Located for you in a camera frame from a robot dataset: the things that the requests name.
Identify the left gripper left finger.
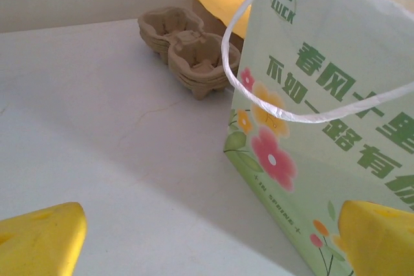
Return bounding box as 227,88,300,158
0,201,88,276

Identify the stack of yellow napkins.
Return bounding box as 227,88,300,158
188,0,257,44

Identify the floral white paper bag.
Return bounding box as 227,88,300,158
221,0,414,276

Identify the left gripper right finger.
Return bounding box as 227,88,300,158
337,200,414,276

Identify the stack of cardboard cup carriers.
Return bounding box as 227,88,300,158
137,6,242,101

